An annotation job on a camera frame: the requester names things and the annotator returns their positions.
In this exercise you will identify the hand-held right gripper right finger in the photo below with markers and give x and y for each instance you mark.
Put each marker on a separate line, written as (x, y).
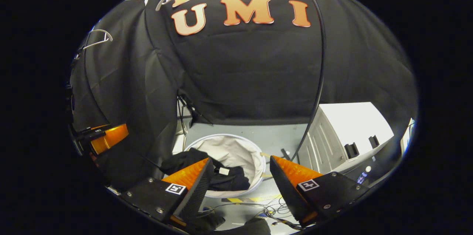
(284, 190)

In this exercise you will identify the black backdrop cloth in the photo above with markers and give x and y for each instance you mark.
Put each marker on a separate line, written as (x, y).
(240, 72)

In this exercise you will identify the black jacket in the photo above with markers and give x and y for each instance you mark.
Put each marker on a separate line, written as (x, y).
(192, 159)

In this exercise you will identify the white cabinet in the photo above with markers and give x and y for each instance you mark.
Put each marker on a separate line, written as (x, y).
(351, 120)

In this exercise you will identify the black clothes rack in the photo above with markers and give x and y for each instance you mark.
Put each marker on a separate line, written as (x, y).
(322, 61)

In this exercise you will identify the white laundry hamper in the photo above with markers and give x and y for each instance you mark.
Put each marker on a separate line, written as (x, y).
(236, 153)

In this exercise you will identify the small black bracket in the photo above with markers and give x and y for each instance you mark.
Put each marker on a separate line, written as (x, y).
(351, 150)
(374, 142)

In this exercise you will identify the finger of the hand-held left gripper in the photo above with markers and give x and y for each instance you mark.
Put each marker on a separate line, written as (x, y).
(111, 137)

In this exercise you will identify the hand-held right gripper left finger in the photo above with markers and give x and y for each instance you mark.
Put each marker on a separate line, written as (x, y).
(199, 190)

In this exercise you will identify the dark cloth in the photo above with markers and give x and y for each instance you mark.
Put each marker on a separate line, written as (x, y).
(210, 222)

